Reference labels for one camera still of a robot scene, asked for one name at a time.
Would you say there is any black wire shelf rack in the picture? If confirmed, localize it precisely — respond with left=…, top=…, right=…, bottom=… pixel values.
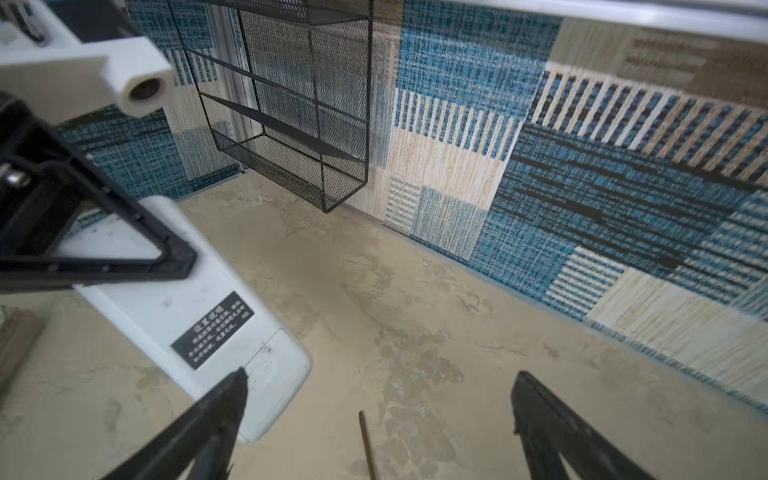
left=167, top=1, right=373, bottom=212

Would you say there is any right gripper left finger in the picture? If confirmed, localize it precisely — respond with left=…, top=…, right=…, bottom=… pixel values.
left=105, top=368, right=248, bottom=479

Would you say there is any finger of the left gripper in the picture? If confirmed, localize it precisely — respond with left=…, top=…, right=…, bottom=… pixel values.
left=1, top=94, right=197, bottom=294

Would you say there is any black yellow handled screwdriver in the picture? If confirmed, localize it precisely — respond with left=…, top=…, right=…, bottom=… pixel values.
left=358, top=411, right=377, bottom=480

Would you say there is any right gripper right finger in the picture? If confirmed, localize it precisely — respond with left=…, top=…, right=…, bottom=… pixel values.
left=511, top=371, right=653, bottom=480

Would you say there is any white remote with red buttons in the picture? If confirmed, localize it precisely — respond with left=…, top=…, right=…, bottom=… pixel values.
left=75, top=196, right=312, bottom=443

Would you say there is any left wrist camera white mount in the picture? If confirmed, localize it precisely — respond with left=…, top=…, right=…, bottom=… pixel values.
left=1, top=0, right=174, bottom=125

